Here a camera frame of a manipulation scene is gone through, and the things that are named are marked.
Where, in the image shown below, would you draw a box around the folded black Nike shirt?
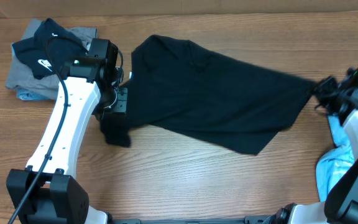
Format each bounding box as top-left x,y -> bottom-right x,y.
12,18 -> 86,80

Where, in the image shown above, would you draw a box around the light blue printed t-shirt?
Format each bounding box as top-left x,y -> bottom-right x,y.
316,115 -> 356,202

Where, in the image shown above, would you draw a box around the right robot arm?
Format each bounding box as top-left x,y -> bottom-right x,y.
263,68 -> 358,223

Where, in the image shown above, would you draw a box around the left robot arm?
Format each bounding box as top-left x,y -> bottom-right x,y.
6,39 -> 127,224

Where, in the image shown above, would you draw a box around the folded light blue garment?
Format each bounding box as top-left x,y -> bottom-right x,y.
16,88 -> 50,101

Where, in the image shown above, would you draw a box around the black t-shirt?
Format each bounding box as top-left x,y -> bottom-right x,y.
100,35 -> 314,155

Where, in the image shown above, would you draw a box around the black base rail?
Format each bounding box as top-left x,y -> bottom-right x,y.
108,215 -> 274,224

